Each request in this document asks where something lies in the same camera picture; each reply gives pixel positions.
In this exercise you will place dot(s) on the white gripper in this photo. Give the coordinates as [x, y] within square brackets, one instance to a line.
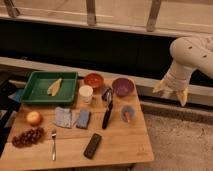
[176, 79]

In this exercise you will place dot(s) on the orange bowl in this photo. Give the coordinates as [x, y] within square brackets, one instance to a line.
[94, 80]

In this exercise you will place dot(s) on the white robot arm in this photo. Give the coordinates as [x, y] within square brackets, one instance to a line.
[189, 54]

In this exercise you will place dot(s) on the small blue dish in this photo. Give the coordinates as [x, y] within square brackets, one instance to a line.
[127, 113]

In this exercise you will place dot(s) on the purple bowl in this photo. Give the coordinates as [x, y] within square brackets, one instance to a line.
[122, 87]

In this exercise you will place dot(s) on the wooden table board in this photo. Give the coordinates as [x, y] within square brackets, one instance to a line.
[121, 142]

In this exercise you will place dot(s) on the white paper cup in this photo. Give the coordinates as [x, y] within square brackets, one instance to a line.
[86, 93]

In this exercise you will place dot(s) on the black remote control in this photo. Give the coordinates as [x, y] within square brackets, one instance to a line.
[92, 146]

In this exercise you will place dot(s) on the blue sponge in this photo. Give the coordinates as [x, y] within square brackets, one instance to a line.
[83, 119]

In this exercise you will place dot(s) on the light blue cloth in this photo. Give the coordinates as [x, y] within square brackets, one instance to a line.
[63, 117]

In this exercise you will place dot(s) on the yellow banana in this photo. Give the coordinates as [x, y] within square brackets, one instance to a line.
[54, 87]

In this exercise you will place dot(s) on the silver fork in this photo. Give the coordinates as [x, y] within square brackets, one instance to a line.
[53, 135]

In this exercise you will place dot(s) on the green plastic tray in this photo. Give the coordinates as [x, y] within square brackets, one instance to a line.
[35, 92]

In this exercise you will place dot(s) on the red yellow apple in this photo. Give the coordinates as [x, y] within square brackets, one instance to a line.
[34, 118]

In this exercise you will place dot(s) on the purple grape bunch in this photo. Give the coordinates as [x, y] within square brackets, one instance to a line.
[28, 138]

